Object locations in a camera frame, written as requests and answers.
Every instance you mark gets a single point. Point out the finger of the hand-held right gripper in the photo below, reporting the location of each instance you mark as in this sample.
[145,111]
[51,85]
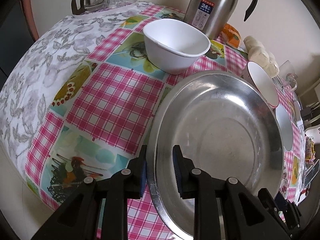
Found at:
[291,213]
[267,200]

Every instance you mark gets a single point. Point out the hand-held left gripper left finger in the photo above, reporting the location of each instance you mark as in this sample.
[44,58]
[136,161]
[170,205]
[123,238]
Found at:
[143,177]

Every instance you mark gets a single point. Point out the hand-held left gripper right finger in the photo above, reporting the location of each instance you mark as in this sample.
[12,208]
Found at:
[177,172]

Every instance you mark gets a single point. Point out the white bowl with red decoration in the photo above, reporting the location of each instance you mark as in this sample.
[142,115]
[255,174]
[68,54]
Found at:
[262,85]

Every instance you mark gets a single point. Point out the plain white bowl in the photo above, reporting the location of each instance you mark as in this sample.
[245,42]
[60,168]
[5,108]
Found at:
[170,57]

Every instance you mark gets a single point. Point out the black rectangular device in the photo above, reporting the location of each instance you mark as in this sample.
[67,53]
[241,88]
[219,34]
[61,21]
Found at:
[312,173]

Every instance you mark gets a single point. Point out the colourful snack packet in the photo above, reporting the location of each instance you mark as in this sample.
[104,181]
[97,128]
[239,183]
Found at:
[310,148]

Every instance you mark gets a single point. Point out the small white bowl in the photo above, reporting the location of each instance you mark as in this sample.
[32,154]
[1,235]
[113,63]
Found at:
[285,130]

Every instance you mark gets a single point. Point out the white plastic chair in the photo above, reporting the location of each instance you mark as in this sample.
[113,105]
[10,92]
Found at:
[312,130]

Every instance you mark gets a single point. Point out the small white box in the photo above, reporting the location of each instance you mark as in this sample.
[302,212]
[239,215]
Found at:
[297,112]

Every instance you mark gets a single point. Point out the clear glass mug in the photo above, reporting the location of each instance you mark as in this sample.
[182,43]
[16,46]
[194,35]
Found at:
[290,82]

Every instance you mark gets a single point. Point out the bag of white buns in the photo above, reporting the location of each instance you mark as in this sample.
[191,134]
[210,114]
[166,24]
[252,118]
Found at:
[261,52]

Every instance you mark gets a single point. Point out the orange packet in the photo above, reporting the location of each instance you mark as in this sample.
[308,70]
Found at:
[231,35]

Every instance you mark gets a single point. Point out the grey floral white cloth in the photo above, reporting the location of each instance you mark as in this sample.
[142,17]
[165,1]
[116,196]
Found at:
[37,67]

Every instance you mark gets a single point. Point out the white tray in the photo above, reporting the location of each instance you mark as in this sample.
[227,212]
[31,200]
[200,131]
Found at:
[117,10]

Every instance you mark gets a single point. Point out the stainless steel thermos jug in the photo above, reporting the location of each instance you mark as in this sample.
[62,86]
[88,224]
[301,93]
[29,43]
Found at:
[212,5]

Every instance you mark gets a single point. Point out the glass coffee pot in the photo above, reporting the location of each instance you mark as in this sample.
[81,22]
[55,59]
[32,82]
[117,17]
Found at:
[92,0]

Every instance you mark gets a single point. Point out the dark blue panel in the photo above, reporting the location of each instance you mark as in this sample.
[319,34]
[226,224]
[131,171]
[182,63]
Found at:
[15,42]

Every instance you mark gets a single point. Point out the pink chair back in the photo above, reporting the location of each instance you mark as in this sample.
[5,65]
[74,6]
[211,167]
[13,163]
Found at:
[31,17]

